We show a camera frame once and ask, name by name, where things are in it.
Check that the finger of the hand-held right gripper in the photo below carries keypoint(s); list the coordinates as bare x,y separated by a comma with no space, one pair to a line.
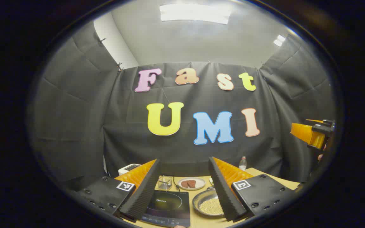
306,133

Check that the black backdrop cloth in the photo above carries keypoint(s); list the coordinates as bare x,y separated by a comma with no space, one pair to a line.
182,152

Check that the large ceiling light panel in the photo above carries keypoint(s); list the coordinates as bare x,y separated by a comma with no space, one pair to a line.
195,13

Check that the white toaster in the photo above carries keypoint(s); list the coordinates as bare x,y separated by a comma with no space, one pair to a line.
128,167

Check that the clear plastic water bottle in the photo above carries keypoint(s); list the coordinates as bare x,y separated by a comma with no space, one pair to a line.
242,164

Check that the steel pot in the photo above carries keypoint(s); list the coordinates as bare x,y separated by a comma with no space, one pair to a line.
203,199

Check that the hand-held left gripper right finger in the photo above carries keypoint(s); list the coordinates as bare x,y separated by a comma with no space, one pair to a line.
223,196

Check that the black induction cooktop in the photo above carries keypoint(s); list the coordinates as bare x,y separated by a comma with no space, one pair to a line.
169,205

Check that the white round plate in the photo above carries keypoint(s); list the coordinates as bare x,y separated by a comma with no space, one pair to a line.
200,185

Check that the pile of soybeans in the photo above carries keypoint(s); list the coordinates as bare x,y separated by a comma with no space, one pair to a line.
209,206

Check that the small ceiling light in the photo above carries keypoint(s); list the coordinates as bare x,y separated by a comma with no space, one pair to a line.
279,40

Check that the white divided dish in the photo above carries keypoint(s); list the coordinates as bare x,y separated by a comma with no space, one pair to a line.
211,181

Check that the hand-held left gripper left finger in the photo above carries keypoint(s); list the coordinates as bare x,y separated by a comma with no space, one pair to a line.
144,193

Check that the raw red meat slices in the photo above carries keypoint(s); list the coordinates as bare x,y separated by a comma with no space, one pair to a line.
188,183

